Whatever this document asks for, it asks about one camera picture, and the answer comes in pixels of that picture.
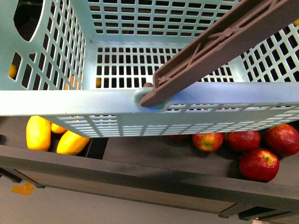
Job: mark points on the light blue plastic basket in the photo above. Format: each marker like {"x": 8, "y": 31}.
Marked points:
{"x": 85, "y": 64}

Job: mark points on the brown basket handle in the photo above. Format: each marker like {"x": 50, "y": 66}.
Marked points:
{"x": 243, "y": 27}

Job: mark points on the yellow mango lower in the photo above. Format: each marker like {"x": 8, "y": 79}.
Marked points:
{"x": 71, "y": 143}

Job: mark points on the yellow mango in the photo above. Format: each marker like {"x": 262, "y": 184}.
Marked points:
{"x": 71, "y": 143}
{"x": 38, "y": 133}

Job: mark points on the yellow mango left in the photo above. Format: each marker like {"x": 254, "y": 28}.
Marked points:
{"x": 38, "y": 133}

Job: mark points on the black fruit display tray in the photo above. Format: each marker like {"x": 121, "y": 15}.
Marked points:
{"x": 154, "y": 170}

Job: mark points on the red yellow apple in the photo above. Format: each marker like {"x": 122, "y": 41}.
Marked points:
{"x": 208, "y": 142}

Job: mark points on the red apple middle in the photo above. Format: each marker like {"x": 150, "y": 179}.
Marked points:
{"x": 243, "y": 141}

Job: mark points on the red apple front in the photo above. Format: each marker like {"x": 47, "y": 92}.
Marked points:
{"x": 259, "y": 165}

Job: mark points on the red apple right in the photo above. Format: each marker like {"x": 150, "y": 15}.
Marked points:
{"x": 283, "y": 140}

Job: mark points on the orange tape piece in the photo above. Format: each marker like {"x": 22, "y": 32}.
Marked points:
{"x": 25, "y": 190}

